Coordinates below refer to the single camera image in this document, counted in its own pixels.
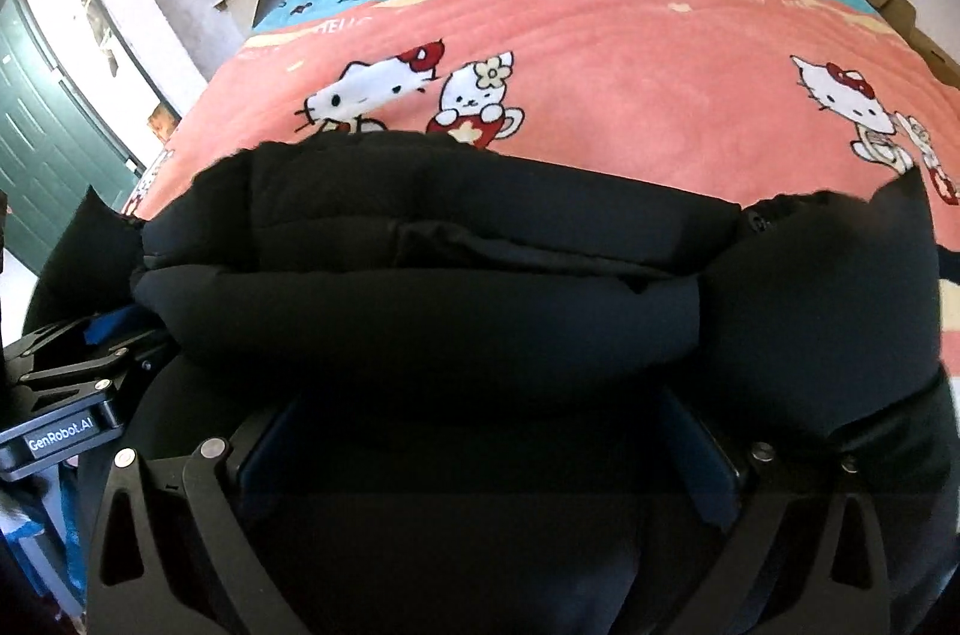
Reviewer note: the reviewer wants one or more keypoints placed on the dark green door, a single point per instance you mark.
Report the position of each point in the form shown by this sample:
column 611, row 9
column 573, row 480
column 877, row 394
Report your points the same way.
column 54, row 149

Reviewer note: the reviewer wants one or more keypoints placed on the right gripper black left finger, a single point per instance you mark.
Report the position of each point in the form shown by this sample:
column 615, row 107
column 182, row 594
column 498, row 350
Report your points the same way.
column 168, row 553

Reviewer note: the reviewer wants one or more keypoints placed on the dark navy puffer jacket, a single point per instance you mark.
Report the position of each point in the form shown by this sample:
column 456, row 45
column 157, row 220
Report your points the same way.
column 386, row 383

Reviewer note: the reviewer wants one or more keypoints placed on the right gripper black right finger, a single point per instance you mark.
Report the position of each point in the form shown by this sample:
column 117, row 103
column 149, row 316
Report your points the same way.
column 791, row 542

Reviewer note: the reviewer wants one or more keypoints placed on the pink striped cartoon blanket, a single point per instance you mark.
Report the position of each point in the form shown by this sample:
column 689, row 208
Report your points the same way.
column 570, row 64

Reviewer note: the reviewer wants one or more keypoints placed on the brown cardboard beside bed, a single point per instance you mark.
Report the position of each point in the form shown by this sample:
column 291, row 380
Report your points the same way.
column 901, row 16

